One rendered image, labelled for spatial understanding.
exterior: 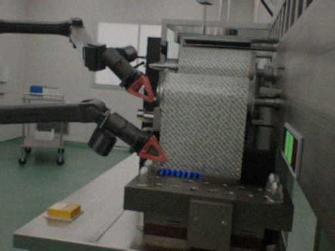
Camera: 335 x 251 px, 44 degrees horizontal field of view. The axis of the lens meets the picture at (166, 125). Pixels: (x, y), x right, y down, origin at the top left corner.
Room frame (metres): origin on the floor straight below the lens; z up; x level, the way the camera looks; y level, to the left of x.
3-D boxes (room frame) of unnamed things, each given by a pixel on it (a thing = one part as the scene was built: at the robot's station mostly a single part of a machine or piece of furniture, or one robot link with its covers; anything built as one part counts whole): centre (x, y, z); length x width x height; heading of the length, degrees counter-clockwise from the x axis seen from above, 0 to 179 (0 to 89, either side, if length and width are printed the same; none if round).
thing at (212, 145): (1.15, -0.10, 1.11); 0.23 x 0.01 x 0.18; 80
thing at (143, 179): (1.01, 0.05, 1.05); 0.04 x 0.04 x 0.04
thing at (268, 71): (1.42, -0.32, 1.33); 0.07 x 0.07 x 0.07; 80
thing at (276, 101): (1.18, -0.28, 1.25); 0.07 x 0.04 x 0.04; 80
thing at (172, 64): (1.48, -0.01, 1.33); 0.06 x 0.06 x 0.06; 80
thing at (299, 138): (0.79, -0.24, 1.18); 0.25 x 0.01 x 0.07; 170
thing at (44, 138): (5.78, 1.72, 0.51); 0.91 x 0.58 x 1.02; 14
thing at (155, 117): (1.27, 0.04, 1.05); 0.06 x 0.05 x 0.31; 80
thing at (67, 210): (1.11, 0.27, 0.91); 0.07 x 0.07 x 0.02; 80
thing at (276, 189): (0.95, -0.27, 1.05); 0.04 x 0.04 x 0.04
